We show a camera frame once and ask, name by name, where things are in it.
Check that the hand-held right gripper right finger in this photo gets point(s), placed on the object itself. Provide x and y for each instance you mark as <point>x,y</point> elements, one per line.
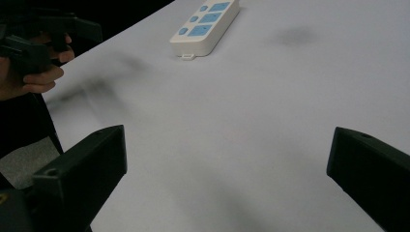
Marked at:
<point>370,167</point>

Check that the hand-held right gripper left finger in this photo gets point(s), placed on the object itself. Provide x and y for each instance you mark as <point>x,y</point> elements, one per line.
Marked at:
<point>83,174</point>

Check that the white power strip blue sockets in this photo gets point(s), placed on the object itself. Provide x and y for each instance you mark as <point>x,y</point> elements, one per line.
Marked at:
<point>203,27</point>

